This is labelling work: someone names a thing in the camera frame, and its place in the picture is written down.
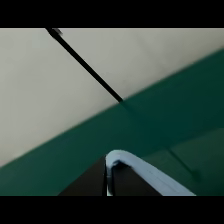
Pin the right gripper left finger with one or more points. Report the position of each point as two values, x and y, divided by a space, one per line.
87 181

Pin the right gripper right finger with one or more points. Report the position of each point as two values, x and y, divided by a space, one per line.
130 181

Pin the light blue shirt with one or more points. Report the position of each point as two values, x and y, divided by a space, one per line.
150 175

